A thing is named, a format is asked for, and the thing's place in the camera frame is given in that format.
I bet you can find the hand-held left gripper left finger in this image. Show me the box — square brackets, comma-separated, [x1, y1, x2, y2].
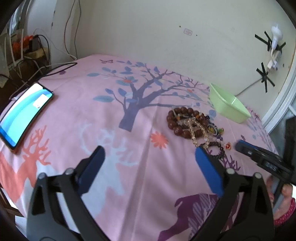
[26, 146, 106, 241]

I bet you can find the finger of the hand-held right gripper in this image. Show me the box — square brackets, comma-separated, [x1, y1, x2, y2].
[235, 140, 285, 181]

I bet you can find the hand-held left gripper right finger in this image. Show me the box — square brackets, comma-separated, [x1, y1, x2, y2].
[192, 146, 275, 241]

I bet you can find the small dark bead bracelet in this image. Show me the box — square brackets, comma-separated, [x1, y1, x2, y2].
[198, 141, 225, 160]

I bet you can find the clear crystal bead bracelet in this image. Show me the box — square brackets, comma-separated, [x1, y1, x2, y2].
[178, 116, 211, 147]

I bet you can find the purple bead bracelet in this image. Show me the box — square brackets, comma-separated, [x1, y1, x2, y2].
[205, 115, 225, 142]

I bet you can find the large brown bead bracelet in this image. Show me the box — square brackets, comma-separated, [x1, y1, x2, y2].
[166, 106, 208, 140]

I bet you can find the green plastic basin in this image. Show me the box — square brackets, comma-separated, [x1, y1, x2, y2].
[209, 83, 252, 124]

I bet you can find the person's right forearm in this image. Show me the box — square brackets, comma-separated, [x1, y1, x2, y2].
[273, 199, 296, 226]

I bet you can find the person's right hand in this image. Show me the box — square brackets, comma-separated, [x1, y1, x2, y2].
[266, 177, 296, 218]

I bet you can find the pink printed blanket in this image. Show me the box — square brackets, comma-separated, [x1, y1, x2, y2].
[0, 54, 280, 241]

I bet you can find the black tape cross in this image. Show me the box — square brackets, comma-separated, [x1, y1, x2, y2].
[256, 62, 275, 93]
[254, 31, 286, 52]

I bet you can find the white power strip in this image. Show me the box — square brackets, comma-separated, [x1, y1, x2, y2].
[267, 47, 283, 70]

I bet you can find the smartphone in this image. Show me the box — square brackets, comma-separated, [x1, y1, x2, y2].
[0, 82, 55, 150]

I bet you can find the white light bulb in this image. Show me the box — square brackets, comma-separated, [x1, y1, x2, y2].
[270, 24, 284, 50]

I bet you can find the cardboard box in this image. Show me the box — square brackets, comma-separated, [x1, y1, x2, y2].
[24, 47, 47, 61]

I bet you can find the orange object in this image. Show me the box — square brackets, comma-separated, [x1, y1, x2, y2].
[13, 35, 31, 50]

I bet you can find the white window frame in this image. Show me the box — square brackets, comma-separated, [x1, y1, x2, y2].
[261, 53, 296, 135]

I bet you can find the white power cable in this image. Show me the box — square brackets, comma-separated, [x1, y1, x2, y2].
[234, 77, 264, 96]

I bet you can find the black cable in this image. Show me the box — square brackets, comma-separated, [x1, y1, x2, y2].
[45, 62, 78, 77]

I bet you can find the white charging cable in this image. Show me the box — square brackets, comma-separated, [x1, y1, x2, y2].
[9, 59, 49, 100]

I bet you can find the thin white wall cable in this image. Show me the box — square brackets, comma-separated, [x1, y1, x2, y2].
[64, 0, 81, 60]

